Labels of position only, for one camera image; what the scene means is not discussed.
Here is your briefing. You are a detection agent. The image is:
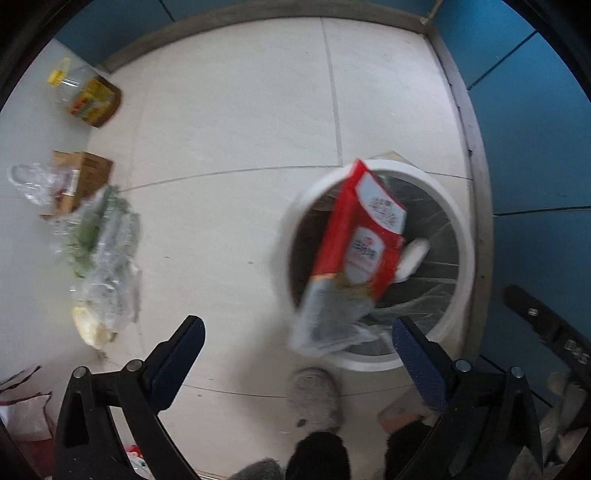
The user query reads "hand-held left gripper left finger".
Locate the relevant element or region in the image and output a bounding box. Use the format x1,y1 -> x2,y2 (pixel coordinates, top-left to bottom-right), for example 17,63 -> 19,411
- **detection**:
54,315 -> 206,480

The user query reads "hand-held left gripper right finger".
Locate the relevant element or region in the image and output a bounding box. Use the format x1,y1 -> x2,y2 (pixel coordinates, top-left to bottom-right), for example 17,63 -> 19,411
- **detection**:
392,316 -> 543,480

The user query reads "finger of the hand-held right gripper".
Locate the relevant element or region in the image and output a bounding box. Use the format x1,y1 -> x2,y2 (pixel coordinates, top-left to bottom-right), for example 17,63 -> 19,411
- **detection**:
502,285 -> 561,344

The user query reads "white round bin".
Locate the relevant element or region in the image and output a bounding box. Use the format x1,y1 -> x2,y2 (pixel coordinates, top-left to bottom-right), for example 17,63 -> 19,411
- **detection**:
272,158 -> 476,370

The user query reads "red and white snack packet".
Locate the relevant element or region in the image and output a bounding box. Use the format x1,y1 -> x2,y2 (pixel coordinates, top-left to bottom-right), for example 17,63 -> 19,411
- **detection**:
290,159 -> 408,356

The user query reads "clear bin liner bag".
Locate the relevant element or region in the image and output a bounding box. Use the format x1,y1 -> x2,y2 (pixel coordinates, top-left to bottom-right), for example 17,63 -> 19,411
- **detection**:
295,173 -> 459,356

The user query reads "white crumpled paper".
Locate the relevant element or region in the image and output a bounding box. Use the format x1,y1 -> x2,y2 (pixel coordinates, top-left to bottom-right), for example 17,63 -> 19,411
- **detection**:
394,237 -> 432,283

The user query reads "person's grey left slipper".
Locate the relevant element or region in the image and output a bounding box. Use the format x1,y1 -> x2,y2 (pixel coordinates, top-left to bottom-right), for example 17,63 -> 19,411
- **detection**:
286,368 -> 345,433

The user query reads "white bottle with red label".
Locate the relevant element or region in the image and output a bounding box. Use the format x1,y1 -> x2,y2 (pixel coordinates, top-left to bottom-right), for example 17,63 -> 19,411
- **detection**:
122,444 -> 151,480

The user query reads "plastic bag of greens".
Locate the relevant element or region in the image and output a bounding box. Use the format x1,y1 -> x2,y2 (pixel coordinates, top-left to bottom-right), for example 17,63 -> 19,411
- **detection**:
50,185 -> 142,350

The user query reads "person's dark fuzzy clothing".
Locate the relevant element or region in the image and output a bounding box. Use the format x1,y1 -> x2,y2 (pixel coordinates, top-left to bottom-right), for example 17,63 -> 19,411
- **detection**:
230,421 -> 437,480

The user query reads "red and white plastic bag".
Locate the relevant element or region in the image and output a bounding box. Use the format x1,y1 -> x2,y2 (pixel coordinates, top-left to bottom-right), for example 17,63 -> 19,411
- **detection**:
0,366 -> 55,445

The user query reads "blue side cabinet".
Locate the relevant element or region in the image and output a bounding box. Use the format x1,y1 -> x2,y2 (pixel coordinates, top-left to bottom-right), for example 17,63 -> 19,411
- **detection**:
431,0 -> 591,416

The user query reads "brown cardboard box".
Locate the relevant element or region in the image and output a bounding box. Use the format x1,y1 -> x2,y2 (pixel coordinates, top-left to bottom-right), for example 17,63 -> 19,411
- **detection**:
41,150 -> 115,217

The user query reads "crumpled clear plastic bag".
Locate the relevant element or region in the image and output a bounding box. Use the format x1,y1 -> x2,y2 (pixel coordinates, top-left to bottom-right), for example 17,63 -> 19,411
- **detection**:
8,162 -> 70,207

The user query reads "cooking oil bottle yellow cap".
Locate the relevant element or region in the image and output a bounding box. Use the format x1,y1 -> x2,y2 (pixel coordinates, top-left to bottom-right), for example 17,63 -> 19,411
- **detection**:
47,58 -> 122,128

